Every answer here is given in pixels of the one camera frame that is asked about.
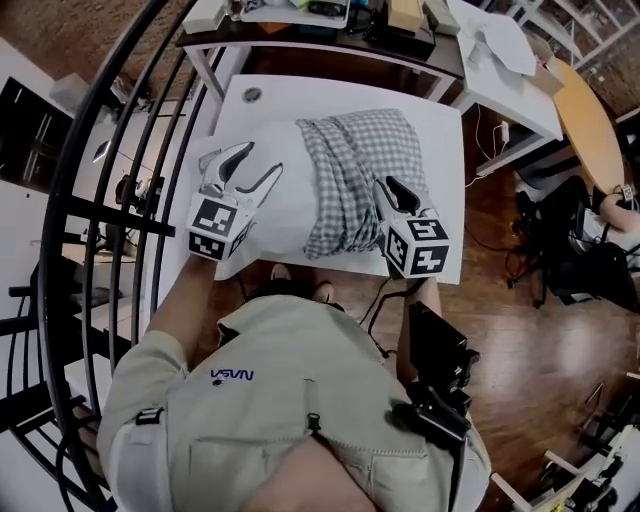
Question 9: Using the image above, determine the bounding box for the black office chair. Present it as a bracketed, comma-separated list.
[544, 207, 640, 314]
[505, 174, 594, 309]

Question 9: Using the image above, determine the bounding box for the black metal railing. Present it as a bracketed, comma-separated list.
[0, 0, 236, 512]

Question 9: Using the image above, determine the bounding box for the white side table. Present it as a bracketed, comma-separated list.
[447, 0, 564, 176]

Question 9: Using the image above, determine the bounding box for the white work table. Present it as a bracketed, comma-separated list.
[212, 74, 464, 286]

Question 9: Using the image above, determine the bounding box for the white pillow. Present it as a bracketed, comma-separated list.
[192, 119, 321, 281]

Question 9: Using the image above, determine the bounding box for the white paper sheet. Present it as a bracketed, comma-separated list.
[469, 12, 538, 77]

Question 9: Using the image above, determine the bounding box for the open cardboard box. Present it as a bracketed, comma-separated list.
[530, 47, 567, 100]

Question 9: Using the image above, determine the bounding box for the round wooden table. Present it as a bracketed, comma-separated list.
[552, 59, 626, 196]

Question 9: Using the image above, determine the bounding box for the small closed cardboard box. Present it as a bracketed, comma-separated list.
[387, 0, 427, 34]

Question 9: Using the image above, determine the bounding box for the black clip-mounted screen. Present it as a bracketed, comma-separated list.
[391, 299, 481, 451]

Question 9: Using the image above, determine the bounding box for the person's left forearm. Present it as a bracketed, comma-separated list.
[143, 253, 225, 374]

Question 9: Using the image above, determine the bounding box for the flat white box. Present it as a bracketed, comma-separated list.
[182, 0, 227, 35]

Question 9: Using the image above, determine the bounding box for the pale cube box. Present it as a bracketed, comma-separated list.
[48, 72, 92, 107]

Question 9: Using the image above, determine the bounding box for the white shelf unit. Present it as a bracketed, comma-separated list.
[519, 0, 640, 62]

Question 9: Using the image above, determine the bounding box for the dark-topped white-framed table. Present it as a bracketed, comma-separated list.
[175, 0, 466, 104]

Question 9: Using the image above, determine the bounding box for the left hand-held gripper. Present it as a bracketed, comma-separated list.
[185, 140, 285, 264]

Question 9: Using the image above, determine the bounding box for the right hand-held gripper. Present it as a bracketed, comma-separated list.
[373, 175, 451, 280]

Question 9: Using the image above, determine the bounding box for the white plastic tray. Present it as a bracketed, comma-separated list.
[239, 0, 350, 30]

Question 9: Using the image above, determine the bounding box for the black flat box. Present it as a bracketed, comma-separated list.
[359, 19, 437, 62]

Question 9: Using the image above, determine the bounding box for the black cabinet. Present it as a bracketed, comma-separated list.
[0, 77, 74, 189]

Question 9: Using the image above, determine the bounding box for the grey rectangular box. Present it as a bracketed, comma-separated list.
[422, 0, 462, 38]

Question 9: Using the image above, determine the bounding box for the beige zip vest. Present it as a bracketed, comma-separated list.
[97, 294, 494, 512]

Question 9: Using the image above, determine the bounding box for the grey checked pillowcase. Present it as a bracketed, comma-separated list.
[295, 108, 432, 261]

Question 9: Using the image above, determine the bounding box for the person's bare chest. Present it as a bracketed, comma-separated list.
[252, 437, 381, 512]

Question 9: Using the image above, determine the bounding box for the white cable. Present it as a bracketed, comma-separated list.
[464, 102, 506, 190]

